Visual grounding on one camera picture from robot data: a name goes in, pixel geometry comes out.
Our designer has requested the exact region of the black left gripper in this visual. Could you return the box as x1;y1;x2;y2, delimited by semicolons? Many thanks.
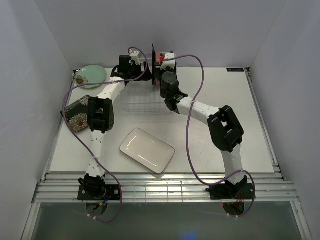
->
127;62;153;82

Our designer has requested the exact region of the cream floral square plate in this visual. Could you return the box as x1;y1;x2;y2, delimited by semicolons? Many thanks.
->
151;44;160;86

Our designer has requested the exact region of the white rectangular plate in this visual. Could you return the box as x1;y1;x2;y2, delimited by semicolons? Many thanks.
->
119;128;175;174

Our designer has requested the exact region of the pink polka dot plate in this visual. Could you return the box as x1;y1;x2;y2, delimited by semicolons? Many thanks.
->
155;52;163;64

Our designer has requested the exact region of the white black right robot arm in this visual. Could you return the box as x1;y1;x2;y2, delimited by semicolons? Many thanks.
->
152;62;254;201

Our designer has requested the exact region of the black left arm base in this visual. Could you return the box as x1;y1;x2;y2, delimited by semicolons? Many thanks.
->
77;184;121;201

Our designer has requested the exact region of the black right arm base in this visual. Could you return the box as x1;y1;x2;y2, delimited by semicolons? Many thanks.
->
205;183;254;200

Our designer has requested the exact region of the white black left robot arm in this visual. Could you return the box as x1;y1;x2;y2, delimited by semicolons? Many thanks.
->
78;50;152;200

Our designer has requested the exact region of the mint green round plate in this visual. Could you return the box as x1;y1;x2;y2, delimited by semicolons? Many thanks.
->
74;65;107;89

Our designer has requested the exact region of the black logo label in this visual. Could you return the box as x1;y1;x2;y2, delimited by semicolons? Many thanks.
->
226;67;245;73

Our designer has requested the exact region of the black floral square plate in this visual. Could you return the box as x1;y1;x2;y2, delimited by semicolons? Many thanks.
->
65;95;90;133

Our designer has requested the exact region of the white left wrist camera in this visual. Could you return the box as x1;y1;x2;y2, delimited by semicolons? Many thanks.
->
128;49;143;65

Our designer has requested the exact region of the white wire dish rack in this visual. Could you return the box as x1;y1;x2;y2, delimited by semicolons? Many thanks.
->
121;51;174;114

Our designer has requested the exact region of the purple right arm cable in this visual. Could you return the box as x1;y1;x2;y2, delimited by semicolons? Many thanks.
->
162;54;256;219

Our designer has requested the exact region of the aluminium rail frame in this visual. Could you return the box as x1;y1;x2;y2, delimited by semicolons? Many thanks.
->
33;167;300;203

